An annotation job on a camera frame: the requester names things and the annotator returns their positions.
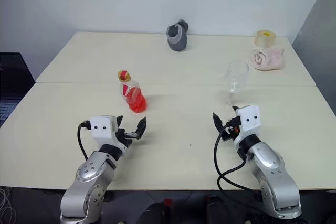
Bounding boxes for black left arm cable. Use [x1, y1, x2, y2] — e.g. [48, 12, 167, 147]
[77, 121, 92, 161]

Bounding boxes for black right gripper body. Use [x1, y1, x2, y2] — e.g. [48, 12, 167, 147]
[221, 115, 241, 142]

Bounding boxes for clear wine glass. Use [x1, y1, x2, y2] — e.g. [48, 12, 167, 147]
[217, 60, 250, 112]

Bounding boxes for dark rounded shape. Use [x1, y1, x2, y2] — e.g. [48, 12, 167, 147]
[206, 195, 232, 224]
[138, 201, 174, 224]

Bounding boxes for black cabinet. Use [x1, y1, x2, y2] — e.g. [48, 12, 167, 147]
[0, 52, 36, 127]

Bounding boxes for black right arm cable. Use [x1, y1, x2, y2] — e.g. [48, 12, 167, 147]
[214, 125, 274, 219]

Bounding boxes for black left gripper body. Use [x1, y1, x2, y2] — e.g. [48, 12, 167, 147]
[114, 127, 139, 150]

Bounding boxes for rolled pink towel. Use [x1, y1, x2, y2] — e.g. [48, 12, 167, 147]
[249, 46, 286, 71]

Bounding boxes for yellow red bottle cap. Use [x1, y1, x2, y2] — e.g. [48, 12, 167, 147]
[117, 70, 132, 82]

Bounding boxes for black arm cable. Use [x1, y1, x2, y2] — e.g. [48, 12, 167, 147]
[214, 125, 274, 219]
[77, 121, 92, 161]

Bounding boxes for white cable bundle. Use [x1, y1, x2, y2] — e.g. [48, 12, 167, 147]
[0, 186, 16, 224]

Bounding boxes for grey gridded panel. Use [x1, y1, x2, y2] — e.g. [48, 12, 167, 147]
[0, 97, 19, 126]

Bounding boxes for red liquid plastic bottle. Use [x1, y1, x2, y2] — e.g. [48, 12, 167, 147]
[119, 78, 148, 114]

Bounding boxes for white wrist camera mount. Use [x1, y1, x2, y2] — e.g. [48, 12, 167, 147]
[90, 115, 118, 146]
[233, 105, 262, 147]

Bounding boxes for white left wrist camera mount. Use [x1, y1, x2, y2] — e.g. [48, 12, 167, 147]
[90, 115, 118, 146]

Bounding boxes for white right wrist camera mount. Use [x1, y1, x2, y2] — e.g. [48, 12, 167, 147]
[233, 105, 262, 147]

